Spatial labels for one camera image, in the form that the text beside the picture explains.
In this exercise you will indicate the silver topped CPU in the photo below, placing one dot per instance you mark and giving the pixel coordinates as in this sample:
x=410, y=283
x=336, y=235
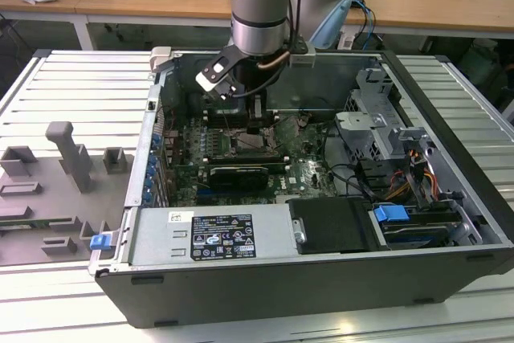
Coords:
x=245, y=144

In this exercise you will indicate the black RAM slot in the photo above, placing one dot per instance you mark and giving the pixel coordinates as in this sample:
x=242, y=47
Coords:
x=233, y=119
x=233, y=116
x=241, y=155
x=241, y=164
x=241, y=158
x=233, y=125
x=233, y=122

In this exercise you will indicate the CPU socket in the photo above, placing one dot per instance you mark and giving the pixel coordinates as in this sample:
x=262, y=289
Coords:
x=234, y=138

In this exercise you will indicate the black graphics card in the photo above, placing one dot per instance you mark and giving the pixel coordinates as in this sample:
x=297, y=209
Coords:
x=237, y=178

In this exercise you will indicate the white power adapter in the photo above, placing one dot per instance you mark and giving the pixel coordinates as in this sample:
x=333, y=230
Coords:
x=346, y=42

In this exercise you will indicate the blue card retention clip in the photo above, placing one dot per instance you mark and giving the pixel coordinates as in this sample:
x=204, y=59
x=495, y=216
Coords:
x=152, y=167
x=149, y=182
x=155, y=141
x=147, y=197

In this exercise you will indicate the green motherboard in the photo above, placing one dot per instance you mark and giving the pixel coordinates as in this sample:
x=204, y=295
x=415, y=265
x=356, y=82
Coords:
x=309, y=174

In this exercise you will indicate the silver metal drive cage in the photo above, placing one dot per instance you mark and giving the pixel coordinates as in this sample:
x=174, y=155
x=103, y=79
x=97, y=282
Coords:
x=361, y=126

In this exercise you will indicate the black plastic fan shroud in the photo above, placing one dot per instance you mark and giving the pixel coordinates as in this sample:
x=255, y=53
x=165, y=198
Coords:
x=329, y=226

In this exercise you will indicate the silver power supply unit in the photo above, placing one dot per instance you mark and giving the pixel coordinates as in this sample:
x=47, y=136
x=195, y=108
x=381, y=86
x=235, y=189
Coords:
x=160, y=238

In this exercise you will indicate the hard disk in blue carrier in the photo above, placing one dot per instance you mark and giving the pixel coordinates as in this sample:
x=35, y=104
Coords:
x=388, y=214

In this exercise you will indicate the black grey PC case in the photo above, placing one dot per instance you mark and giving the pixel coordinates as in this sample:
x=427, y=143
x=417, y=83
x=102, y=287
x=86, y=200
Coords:
x=281, y=291

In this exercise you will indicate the blue case latch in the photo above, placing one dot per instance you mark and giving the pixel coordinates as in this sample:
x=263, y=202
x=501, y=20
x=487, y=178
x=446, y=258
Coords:
x=99, y=242

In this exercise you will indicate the grey parts rack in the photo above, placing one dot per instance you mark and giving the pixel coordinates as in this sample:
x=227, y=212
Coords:
x=40, y=198

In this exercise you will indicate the green RAM stick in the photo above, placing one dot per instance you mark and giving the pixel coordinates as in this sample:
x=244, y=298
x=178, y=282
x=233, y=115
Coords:
x=40, y=221

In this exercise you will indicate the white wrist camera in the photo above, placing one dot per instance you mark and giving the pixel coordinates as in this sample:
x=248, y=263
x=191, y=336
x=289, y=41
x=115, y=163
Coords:
x=206, y=80

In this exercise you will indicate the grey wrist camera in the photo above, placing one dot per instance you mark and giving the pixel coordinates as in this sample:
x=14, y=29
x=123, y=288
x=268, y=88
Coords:
x=302, y=60

